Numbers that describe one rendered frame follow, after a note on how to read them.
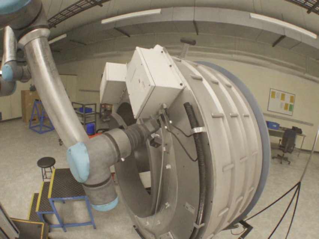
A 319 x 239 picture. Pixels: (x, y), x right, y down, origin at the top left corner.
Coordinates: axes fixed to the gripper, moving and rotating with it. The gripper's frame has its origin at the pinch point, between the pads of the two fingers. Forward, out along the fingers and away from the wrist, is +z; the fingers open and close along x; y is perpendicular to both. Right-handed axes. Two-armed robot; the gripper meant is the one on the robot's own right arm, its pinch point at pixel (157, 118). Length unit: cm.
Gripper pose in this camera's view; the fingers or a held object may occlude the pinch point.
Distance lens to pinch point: 57.8
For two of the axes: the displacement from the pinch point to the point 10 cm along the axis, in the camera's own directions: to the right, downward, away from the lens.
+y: 5.9, 7.9, -1.8
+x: 5.7, -5.6, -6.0
